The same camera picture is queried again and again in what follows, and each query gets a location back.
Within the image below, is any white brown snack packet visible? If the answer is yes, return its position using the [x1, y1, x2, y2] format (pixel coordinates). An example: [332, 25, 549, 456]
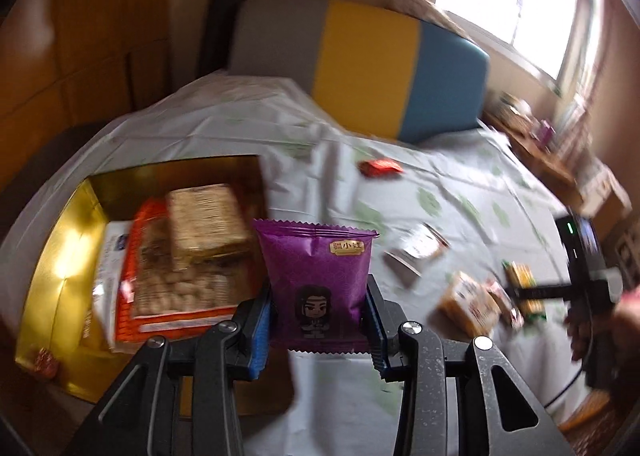
[384, 222, 451, 277]

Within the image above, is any white patterned cloth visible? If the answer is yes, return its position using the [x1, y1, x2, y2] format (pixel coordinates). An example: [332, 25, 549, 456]
[575, 156, 633, 217]

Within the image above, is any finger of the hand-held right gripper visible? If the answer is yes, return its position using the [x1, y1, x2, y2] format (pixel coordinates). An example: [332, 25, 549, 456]
[505, 283, 583, 304]

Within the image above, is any clear cracker pack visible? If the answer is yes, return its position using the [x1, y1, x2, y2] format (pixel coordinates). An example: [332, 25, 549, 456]
[165, 184, 256, 271]

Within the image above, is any person's right hand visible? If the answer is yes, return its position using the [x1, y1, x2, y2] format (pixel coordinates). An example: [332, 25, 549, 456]
[565, 286, 640, 364]

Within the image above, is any small red snack packet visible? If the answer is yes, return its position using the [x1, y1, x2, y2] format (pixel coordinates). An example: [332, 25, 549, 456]
[357, 157, 405, 180]

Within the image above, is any grey yellow blue headboard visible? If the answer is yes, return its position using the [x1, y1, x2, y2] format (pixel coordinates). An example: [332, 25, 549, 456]
[227, 0, 490, 145]

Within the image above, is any wooden wardrobe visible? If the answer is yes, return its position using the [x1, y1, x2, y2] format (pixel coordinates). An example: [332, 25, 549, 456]
[0, 0, 176, 217]

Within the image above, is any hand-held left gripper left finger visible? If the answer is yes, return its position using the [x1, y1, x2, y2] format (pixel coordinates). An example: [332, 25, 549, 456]
[65, 283, 273, 456]

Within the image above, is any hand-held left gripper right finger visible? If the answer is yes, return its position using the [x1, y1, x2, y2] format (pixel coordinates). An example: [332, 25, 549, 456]
[362, 275, 576, 456]

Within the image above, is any small red white packet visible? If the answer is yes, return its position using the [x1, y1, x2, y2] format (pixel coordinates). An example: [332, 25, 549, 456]
[487, 281, 526, 329]

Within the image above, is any white blue snack packet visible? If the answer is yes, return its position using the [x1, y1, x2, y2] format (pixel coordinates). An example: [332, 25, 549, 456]
[90, 221, 136, 352]

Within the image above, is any purple snack packet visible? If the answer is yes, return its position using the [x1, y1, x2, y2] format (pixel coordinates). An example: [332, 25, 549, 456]
[251, 218, 381, 354]

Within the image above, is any wooden side table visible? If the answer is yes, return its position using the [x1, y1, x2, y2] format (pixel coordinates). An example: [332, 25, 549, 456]
[482, 106, 591, 201]

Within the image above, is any yellow green cracker packet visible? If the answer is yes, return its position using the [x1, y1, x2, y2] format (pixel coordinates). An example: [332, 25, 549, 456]
[502, 260, 548, 321]

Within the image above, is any small orange snack packet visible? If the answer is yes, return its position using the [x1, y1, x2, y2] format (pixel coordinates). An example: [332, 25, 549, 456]
[437, 271, 501, 337]

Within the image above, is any large red snack bag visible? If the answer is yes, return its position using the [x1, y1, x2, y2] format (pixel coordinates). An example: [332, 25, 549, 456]
[112, 198, 261, 341]

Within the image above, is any gold tin box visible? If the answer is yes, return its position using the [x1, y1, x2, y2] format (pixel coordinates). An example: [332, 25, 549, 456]
[14, 154, 296, 419]

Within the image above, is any tiny red candy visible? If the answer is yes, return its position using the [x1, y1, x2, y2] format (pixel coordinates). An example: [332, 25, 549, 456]
[32, 347, 61, 379]

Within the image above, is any hanging floral curtain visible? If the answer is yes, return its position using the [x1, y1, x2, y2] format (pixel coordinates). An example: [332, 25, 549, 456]
[555, 0, 616, 137]

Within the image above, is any black rolled mat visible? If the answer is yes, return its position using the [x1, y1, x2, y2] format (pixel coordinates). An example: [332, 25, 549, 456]
[200, 0, 248, 81]

